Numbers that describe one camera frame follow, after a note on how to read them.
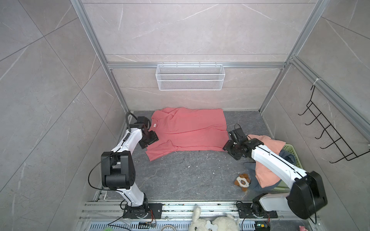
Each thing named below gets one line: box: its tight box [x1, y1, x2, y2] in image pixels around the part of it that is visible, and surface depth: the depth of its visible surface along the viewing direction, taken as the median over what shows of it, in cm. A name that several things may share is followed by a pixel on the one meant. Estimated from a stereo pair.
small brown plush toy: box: [234, 173, 252, 192], surface depth 83 cm
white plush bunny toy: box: [188, 206, 240, 231], surface depth 64 cm
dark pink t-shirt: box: [145, 106, 230, 162], surface depth 110 cm
